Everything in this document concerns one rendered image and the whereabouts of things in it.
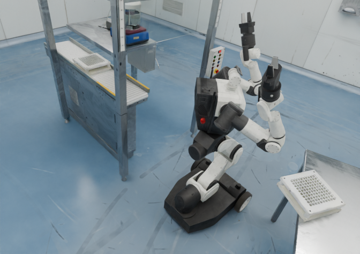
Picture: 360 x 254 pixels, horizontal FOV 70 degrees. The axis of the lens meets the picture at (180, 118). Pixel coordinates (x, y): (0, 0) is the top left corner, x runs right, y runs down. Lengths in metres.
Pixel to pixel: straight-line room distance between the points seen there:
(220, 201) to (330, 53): 3.59
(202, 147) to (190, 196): 0.49
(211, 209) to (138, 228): 0.61
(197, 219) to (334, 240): 0.97
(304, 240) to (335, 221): 0.24
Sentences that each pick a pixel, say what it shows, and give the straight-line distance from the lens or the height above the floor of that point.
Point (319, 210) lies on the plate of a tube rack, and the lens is 1.56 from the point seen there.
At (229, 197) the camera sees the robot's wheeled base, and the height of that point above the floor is 0.17.
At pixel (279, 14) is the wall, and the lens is 5.21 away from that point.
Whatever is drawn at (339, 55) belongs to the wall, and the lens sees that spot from 5.14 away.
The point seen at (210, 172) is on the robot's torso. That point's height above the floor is 0.38.
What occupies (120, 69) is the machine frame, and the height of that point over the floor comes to 1.16.
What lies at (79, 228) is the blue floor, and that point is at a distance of 2.32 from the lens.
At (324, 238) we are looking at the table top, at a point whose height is 0.82.
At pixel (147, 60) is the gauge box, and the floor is 1.12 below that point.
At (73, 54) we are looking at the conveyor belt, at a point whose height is 0.82.
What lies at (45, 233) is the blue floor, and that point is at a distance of 2.36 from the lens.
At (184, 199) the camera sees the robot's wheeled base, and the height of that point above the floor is 0.35.
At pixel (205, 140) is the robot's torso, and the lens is 1.69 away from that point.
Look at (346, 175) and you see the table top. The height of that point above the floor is 0.82.
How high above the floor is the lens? 1.97
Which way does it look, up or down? 37 degrees down
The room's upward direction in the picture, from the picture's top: 8 degrees clockwise
